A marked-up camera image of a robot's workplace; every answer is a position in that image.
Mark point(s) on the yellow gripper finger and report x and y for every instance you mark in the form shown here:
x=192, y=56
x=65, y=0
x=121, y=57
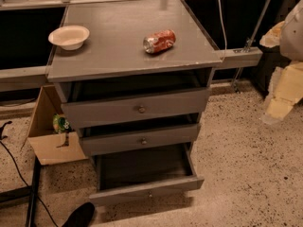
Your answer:
x=272, y=37
x=285, y=90

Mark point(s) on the red coke can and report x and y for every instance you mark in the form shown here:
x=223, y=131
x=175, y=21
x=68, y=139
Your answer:
x=159, y=41

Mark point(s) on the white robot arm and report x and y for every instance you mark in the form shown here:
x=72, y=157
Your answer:
x=291, y=38

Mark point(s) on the grey drawer cabinet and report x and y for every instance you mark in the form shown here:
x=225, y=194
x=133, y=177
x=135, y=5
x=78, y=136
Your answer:
x=112, y=63

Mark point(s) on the grey top drawer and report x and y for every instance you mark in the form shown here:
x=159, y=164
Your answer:
x=97, y=113

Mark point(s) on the grey drawer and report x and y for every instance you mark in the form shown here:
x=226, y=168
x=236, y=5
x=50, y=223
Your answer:
x=97, y=113
x=141, y=174
x=97, y=145

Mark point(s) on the grey bottom drawer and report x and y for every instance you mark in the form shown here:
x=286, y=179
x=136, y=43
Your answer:
x=141, y=174

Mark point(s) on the grey middle drawer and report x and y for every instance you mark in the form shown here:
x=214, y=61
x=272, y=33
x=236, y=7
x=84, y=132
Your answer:
x=97, y=145

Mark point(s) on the metal diagonal rod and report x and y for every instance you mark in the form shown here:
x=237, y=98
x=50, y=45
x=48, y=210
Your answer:
x=248, y=45

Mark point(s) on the white bowl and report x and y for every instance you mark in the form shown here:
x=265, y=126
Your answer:
x=69, y=37

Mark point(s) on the black shoe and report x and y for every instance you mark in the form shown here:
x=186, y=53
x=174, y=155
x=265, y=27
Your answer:
x=81, y=217

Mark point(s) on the cardboard box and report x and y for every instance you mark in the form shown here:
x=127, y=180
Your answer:
x=49, y=146

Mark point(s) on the black floor frame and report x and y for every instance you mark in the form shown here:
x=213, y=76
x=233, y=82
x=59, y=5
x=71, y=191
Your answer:
x=27, y=192

